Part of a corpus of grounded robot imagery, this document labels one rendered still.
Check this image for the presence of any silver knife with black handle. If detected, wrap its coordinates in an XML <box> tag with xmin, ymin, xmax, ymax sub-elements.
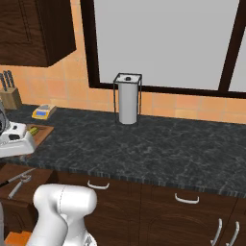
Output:
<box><xmin>0</xmin><ymin>167</ymin><xmax>37</xmax><ymax>189</ymax></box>

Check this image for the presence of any dark wood drawer front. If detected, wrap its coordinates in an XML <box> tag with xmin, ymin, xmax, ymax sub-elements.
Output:
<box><xmin>140</xmin><ymin>184</ymin><xmax>239</xmax><ymax>225</ymax></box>
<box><xmin>57</xmin><ymin>172</ymin><xmax>142</xmax><ymax>209</ymax></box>

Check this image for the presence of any black handled knife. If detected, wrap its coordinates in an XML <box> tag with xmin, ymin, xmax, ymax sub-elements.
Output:
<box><xmin>7</xmin><ymin>69</ymin><xmax>16</xmax><ymax>88</ymax></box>
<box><xmin>0</xmin><ymin>72</ymin><xmax>8</xmax><ymax>92</ymax></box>
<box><xmin>3</xmin><ymin>70</ymin><xmax>12</xmax><ymax>90</ymax></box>

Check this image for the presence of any dark framed window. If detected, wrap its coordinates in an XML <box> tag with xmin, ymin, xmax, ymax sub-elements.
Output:
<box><xmin>79</xmin><ymin>0</ymin><xmax>246</xmax><ymax>99</ymax></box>

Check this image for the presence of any black wire towel holder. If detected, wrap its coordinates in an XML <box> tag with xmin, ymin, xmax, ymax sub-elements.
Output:
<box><xmin>112</xmin><ymin>72</ymin><xmax>143</xmax><ymax>127</ymax></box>

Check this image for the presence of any open dark wood drawer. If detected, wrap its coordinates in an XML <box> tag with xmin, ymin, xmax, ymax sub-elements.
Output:
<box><xmin>0</xmin><ymin>162</ymin><xmax>60</xmax><ymax>234</ymax></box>

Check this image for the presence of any white drawer handle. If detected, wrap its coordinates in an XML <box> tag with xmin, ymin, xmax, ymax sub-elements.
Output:
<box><xmin>174</xmin><ymin>192</ymin><xmax>201</xmax><ymax>205</ymax></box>
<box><xmin>86</xmin><ymin>180</ymin><xmax>111</xmax><ymax>190</ymax></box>

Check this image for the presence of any white cupboard door handle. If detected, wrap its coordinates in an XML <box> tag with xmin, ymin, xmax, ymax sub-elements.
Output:
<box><xmin>210</xmin><ymin>217</ymin><xmax>224</xmax><ymax>246</ymax></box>
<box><xmin>226</xmin><ymin>220</ymin><xmax>241</xmax><ymax>246</ymax></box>

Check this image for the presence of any brown wooden cutting board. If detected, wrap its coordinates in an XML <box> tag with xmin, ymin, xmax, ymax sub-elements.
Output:
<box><xmin>25</xmin><ymin>123</ymin><xmax>55</xmax><ymax>150</ymax></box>

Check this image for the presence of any dark wood wall cupboard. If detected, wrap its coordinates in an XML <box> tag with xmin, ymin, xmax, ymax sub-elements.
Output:
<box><xmin>0</xmin><ymin>0</ymin><xmax>78</xmax><ymax>68</ymax></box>

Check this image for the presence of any dark wood cupboard door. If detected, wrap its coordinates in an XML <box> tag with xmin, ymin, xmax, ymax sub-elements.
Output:
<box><xmin>84</xmin><ymin>200</ymin><xmax>142</xmax><ymax>246</ymax></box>
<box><xmin>139</xmin><ymin>209</ymin><xmax>227</xmax><ymax>246</ymax></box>
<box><xmin>224</xmin><ymin>196</ymin><xmax>246</xmax><ymax>246</ymax></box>

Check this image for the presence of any yellow kitchen scale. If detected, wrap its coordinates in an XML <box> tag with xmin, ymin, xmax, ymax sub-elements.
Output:
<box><xmin>31</xmin><ymin>104</ymin><xmax>59</xmax><ymax>121</ymax></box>

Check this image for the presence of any white paper towel roll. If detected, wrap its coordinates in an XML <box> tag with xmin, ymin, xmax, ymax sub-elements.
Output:
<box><xmin>118</xmin><ymin>80</ymin><xmax>139</xmax><ymax>126</ymax></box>

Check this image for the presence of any wooden knife block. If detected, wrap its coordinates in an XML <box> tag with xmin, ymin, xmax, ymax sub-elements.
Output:
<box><xmin>0</xmin><ymin>86</ymin><xmax>24</xmax><ymax>111</ymax></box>

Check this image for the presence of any silver peeler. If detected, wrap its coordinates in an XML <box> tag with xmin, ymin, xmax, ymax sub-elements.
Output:
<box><xmin>7</xmin><ymin>174</ymin><xmax>34</xmax><ymax>200</ymax></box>

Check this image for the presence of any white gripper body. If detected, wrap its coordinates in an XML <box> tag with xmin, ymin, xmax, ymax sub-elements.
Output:
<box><xmin>0</xmin><ymin>130</ymin><xmax>37</xmax><ymax>159</ymax></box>

